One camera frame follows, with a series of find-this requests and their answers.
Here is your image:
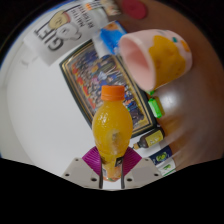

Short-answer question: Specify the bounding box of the dark blue pump bottle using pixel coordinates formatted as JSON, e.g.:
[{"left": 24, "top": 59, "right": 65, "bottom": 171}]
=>
[{"left": 148, "top": 144, "right": 174, "bottom": 164}]

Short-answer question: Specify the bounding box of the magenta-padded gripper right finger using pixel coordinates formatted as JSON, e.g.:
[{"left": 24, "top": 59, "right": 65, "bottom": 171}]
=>
[{"left": 119, "top": 147, "right": 164, "bottom": 190}]

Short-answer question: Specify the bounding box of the orange juice bottle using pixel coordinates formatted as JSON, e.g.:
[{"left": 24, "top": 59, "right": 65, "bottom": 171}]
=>
[{"left": 91, "top": 85, "right": 134, "bottom": 182}]

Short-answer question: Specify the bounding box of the blue tissue pack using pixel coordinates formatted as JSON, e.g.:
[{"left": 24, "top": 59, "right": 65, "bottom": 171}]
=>
[{"left": 92, "top": 20, "right": 128, "bottom": 56}]

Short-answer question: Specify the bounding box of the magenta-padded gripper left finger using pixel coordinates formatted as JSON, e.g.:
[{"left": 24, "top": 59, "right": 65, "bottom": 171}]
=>
[{"left": 61, "top": 145, "right": 104, "bottom": 190}]

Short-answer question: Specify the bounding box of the pink mug with yellow spots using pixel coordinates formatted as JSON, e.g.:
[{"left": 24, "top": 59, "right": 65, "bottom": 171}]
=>
[{"left": 118, "top": 28, "right": 194, "bottom": 93}]

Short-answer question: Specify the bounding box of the framed group picture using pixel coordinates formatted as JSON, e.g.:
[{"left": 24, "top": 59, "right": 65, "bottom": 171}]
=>
[{"left": 59, "top": 39, "right": 158, "bottom": 139}]

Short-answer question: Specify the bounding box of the brown pump bottle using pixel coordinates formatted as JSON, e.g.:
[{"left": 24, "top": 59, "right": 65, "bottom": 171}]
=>
[{"left": 132, "top": 128, "right": 166, "bottom": 150}]

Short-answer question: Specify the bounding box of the white paper gift bag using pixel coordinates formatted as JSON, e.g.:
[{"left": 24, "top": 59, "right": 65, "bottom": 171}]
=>
[{"left": 20, "top": 0, "right": 123, "bottom": 67}]

